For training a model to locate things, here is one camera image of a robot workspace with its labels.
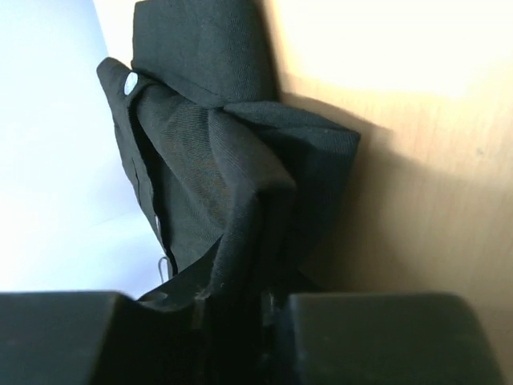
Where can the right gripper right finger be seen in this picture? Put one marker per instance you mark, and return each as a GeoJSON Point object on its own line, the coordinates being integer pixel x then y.
{"type": "Point", "coordinates": [391, 338]}

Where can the black long sleeve shirt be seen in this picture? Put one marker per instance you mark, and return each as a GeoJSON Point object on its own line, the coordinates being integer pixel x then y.
{"type": "Point", "coordinates": [215, 159]}

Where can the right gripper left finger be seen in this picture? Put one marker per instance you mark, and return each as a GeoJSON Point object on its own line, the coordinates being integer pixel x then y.
{"type": "Point", "coordinates": [105, 337]}

